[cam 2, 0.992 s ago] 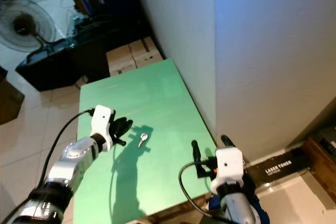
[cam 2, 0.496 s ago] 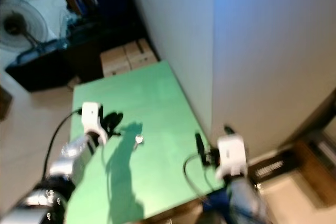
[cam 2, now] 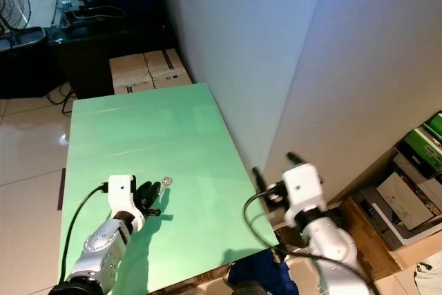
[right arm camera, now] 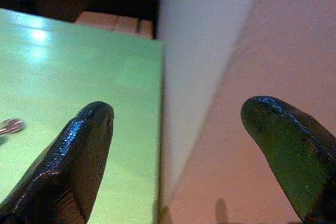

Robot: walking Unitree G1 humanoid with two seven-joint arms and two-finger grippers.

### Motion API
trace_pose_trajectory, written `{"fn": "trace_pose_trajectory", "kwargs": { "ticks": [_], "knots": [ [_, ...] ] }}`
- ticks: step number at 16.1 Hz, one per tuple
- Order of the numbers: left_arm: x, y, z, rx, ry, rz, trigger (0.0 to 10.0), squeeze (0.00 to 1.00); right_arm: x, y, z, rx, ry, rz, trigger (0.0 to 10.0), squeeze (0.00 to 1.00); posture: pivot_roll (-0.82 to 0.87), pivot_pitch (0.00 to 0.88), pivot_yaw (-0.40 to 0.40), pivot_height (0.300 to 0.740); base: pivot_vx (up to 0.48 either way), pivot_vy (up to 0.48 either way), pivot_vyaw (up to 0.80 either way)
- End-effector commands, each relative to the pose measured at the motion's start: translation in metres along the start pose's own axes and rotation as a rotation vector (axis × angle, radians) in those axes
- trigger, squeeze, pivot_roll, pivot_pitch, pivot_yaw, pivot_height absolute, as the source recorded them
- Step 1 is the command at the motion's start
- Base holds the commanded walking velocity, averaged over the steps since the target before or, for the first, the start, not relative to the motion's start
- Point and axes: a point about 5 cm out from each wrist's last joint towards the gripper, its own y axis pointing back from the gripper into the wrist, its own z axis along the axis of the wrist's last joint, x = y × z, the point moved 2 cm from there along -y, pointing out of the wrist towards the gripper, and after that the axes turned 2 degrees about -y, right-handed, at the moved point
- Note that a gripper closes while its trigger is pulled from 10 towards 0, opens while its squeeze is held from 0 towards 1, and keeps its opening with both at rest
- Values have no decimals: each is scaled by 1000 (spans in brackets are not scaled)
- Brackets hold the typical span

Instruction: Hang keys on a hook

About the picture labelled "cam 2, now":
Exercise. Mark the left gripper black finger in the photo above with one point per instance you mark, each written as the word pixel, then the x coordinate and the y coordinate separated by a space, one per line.
pixel 157 195
pixel 146 190

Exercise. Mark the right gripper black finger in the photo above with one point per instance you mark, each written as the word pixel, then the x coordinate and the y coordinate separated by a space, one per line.
pixel 295 158
pixel 259 179

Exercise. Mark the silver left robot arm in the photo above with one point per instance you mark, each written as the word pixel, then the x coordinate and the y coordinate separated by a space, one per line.
pixel 103 246

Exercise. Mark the green table board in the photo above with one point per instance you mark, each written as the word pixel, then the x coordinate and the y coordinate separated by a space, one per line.
pixel 166 143

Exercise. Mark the dark blue cloth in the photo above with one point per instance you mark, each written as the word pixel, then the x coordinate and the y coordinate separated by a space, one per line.
pixel 262 274

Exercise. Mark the brown cardboard table base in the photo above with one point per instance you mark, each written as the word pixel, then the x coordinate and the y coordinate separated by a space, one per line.
pixel 200 281

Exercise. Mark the grey printer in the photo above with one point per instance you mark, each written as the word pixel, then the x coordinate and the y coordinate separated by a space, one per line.
pixel 400 202

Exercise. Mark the cardboard box with black stripe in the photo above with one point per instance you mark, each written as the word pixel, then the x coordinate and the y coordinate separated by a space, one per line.
pixel 169 67

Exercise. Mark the green box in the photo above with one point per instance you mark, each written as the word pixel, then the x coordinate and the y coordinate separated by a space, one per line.
pixel 435 124
pixel 425 153

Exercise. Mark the black glass top table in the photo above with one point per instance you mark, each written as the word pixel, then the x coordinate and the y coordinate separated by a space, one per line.
pixel 90 60

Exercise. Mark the black low cabinet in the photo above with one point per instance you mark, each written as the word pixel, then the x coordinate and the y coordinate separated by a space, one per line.
pixel 27 70

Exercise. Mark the white crumpled cloth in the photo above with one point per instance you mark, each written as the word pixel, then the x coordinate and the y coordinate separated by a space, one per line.
pixel 429 271

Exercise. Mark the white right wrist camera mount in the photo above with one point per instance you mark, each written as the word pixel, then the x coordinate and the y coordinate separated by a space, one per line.
pixel 300 186

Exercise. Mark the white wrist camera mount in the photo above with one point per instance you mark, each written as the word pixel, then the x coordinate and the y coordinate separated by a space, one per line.
pixel 300 186
pixel 121 191

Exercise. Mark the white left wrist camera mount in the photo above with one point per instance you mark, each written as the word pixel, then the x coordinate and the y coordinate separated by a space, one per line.
pixel 121 191

